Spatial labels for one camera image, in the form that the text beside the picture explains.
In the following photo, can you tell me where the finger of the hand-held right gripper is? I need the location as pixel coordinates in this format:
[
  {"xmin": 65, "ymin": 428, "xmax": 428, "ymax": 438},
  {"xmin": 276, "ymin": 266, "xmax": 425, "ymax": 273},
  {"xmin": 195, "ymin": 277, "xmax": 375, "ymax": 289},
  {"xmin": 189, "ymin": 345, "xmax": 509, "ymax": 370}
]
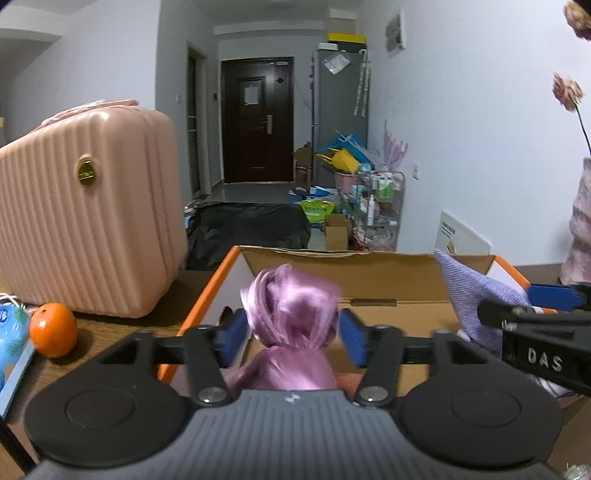
[
  {"xmin": 527, "ymin": 282, "xmax": 591, "ymax": 311},
  {"xmin": 477, "ymin": 300, "xmax": 559, "ymax": 329}
]

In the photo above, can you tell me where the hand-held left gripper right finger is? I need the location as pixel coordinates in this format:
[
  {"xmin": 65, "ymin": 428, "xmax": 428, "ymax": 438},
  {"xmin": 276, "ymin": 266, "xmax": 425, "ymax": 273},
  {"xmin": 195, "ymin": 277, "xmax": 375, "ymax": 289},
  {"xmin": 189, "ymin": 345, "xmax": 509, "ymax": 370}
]
[{"xmin": 339, "ymin": 309, "xmax": 504, "ymax": 409}]

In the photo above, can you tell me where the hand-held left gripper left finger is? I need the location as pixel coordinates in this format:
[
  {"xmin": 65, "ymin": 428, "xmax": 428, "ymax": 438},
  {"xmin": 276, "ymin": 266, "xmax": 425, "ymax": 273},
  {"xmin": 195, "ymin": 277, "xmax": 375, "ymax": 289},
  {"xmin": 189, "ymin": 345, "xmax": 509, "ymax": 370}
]
[{"xmin": 92, "ymin": 309, "xmax": 252, "ymax": 408}]

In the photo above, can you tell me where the purple drawstring pouch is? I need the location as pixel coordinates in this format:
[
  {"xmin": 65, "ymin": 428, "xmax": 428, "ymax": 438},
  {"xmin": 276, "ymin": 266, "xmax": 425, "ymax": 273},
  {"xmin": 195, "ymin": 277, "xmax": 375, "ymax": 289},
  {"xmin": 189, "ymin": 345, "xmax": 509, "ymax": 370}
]
[{"xmin": 433, "ymin": 248, "xmax": 575, "ymax": 401}]

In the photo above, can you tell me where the pink red sponge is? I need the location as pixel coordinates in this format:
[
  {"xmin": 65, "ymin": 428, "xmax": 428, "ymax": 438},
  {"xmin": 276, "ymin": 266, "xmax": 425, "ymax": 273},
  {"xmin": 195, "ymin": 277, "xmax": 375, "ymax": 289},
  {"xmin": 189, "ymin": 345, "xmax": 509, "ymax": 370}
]
[{"xmin": 336, "ymin": 370, "xmax": 368, "ymax": 398}]

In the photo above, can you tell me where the purple satin cap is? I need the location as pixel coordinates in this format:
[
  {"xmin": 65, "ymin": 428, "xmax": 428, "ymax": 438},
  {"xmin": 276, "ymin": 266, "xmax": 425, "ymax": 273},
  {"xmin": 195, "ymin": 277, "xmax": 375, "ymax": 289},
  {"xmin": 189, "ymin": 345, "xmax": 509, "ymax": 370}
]
[{"xmin": 225, "ymin": 264, "xmax": 345, "ymax": 392}]

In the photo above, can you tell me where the red orange cardboard box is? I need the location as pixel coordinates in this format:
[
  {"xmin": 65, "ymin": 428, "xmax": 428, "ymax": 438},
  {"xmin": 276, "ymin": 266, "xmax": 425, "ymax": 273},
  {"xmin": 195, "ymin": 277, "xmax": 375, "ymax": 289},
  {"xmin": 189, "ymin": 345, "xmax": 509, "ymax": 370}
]
[{"xmin": 157, "ymin": 246, "xmax": 587, "ymax": 416}]

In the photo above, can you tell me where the pink textured vase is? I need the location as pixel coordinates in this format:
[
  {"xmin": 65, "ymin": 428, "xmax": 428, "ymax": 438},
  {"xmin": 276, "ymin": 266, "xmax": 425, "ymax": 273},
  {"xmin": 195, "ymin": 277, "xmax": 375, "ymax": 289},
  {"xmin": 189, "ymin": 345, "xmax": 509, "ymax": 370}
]
[{"xmin": 558, "ymin": 157, "xmax": 591, "ymax": 284}]

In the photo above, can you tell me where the black fabric bag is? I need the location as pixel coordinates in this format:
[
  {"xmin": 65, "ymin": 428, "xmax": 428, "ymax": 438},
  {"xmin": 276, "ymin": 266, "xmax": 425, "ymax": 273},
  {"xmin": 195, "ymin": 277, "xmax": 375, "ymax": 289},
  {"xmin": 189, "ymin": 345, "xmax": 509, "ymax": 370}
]
[{"xmin": 187, "ymin": 202, "xmax": 311, "ymax": 271}]

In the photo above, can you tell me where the small open cardboard box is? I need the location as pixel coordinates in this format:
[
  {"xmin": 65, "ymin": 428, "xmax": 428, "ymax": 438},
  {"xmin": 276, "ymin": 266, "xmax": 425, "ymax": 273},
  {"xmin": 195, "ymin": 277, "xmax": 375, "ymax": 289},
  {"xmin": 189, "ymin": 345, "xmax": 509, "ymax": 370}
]
[{"xmin": 323, "ymin": 213, "xmax": 352, "ymax": 251}]

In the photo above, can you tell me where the green plastic bag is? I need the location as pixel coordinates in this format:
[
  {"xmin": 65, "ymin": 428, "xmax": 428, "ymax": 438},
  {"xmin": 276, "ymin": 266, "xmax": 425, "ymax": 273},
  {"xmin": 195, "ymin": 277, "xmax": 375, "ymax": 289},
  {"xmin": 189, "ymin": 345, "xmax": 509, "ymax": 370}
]
[{"xmin": 300, "ymin": 198, "xmax": 338, "ymax": 224}]

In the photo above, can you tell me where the pink plastic basin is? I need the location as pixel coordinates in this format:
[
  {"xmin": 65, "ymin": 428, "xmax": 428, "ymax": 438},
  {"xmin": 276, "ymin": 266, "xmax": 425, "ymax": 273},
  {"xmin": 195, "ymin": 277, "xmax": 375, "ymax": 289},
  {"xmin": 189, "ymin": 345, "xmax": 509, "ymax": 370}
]
[{"xmin": 335, "ymin": 172, "xmax": 365, "ymax": 192}]

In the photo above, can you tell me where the pink ribbed suitcase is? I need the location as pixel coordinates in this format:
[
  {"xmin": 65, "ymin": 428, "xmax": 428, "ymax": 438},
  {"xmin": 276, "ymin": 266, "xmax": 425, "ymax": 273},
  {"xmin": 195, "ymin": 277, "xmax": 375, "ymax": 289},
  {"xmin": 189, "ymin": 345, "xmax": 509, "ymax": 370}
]
[{"xmin": 0, "ymin": 98, "xmax": 189, "ymax": 320}]

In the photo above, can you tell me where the orange fruit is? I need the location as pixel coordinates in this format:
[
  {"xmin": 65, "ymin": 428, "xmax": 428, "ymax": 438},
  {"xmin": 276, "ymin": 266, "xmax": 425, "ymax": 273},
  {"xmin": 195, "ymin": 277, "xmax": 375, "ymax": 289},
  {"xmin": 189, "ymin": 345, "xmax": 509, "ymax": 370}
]
[{"xmin": 29, "ymin": 302, "xmax": 78, "ymax": 359}]

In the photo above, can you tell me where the brown cardboard carton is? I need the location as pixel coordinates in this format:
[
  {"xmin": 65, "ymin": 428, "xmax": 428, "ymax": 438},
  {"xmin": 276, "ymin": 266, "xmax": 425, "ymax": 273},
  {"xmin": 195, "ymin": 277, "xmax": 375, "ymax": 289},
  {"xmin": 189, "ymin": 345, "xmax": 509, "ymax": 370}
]
[{"xmin": 293, "ymin": 143, "xmax": 315, "ymax": 188}]

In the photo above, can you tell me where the dark brown entrance door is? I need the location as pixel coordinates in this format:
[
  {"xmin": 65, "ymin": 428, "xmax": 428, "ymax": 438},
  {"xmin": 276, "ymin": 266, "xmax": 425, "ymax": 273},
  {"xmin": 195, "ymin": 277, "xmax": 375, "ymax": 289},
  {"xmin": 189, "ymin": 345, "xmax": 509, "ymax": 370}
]
[{"xmin": 221, "ymin": 56, "xmax": 295, "ymax": 184}]

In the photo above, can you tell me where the dark side door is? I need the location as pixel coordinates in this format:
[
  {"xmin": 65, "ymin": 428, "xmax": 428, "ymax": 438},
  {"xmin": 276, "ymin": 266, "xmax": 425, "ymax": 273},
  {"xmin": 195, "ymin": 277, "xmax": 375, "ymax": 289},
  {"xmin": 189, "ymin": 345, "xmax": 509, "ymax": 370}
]
[{"xmin": 186, "ymin": 41, "xmax": 209, "ymax": 197}]

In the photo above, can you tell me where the bouquet of dried pink roses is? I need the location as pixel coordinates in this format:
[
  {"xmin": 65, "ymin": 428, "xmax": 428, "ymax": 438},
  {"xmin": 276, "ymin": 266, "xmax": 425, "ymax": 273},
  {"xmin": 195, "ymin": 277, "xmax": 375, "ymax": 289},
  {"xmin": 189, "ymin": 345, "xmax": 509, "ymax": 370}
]
[{"xmin": 551, "ymin": 0, "xmax": 591, "ymax": 158}]

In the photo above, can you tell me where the large blue tissue pack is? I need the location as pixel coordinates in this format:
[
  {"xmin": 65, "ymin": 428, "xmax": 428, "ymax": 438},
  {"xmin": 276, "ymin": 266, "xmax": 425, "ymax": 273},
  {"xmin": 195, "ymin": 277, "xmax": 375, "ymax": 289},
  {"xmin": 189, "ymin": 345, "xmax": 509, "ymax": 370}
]
[{"xmin": 0, "ymin": 302, "xmax": 37, "ymax": 418}]

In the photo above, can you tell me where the grey refrigerator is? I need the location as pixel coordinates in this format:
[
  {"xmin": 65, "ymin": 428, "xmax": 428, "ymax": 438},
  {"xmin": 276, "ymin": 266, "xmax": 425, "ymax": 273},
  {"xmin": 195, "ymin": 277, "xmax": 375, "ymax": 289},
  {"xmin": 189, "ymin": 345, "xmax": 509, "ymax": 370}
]
[{"xmin": 311, "ymin": 48, "xmax": 370, "ymax": 153}]

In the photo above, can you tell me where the clear plastic bag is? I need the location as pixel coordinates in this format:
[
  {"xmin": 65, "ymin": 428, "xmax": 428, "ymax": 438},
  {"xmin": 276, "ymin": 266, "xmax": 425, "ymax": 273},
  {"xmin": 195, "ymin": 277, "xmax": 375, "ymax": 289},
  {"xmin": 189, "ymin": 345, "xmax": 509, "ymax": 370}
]
[{"xmin": 323, "ymin": 53, "xmax": 349, "ymax": 75}]

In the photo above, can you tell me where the yellow black box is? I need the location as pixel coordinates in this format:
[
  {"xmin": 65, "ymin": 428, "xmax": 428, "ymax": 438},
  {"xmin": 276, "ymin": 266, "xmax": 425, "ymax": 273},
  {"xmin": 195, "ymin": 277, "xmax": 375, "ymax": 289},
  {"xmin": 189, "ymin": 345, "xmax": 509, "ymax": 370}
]
[{"xmin": 328, "ymin": 32, "xmax": 369, "ymax": 51}]

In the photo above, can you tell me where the metal wire cart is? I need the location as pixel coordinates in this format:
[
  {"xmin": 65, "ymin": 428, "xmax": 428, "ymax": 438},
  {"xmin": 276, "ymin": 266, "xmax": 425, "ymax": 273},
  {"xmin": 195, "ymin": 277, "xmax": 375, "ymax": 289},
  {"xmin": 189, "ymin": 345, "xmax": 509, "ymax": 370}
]
[{"xmin": 351, "ymin": 168, "xmax": 404, "ymax": 252}]

